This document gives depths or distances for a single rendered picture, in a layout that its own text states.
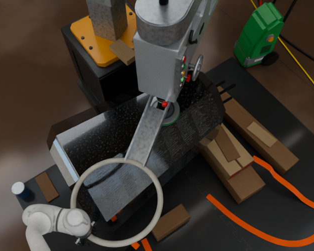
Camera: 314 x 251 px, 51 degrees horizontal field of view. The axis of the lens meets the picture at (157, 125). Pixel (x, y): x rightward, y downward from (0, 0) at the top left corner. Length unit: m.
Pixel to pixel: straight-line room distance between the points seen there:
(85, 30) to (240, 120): 1.49
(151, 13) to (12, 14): 2.97
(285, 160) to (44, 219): 2.01
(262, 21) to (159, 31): 1.90
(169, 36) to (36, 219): 0.93
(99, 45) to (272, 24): 1.51
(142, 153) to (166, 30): 0.79
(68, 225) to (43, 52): 2.51
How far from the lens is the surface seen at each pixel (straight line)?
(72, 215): 1.45
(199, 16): 1.81
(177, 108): 2.08
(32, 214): 1.52
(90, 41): 2.56
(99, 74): 2.41
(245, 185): 2.69
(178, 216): 2.56
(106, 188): 2.02
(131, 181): 2.06
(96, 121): 2.10
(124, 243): 1.71
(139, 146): 1.89
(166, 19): 1.35
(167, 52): 1.46
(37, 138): 3.13
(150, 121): 1.91
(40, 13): 4.09
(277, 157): 2.87
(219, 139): 2.67
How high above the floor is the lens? 2.63
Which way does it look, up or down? 62 degrees down
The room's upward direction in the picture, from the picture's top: 1 degrees counter-clockwise
